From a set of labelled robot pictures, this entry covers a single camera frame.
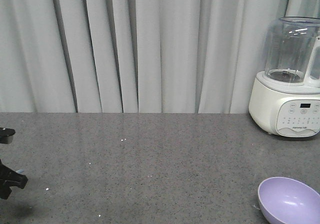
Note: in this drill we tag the white blender with glass jar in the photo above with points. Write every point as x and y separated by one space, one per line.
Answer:
285 96

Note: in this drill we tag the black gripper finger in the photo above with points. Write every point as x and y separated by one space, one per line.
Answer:
6 135
9 178

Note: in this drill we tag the purple plastic bowl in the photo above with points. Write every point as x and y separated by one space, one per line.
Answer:
287 201

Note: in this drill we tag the grey pleated curtain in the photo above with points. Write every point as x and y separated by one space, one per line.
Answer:
147 56

